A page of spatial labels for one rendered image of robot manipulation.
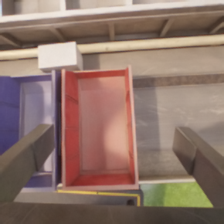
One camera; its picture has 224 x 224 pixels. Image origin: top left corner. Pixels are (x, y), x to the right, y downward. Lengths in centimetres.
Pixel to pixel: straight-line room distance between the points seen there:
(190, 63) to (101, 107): 36
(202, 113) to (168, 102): 12
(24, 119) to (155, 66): 51
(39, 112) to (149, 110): 40
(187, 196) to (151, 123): 99
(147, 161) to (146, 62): 35
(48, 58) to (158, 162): 49
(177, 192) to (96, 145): 100
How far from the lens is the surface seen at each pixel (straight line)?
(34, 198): 115
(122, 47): 61
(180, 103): 61
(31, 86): 65
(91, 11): 48
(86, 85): 59
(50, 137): 16
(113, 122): 56
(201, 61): 68
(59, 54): 55
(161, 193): 142
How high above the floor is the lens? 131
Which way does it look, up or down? 82 degrees down
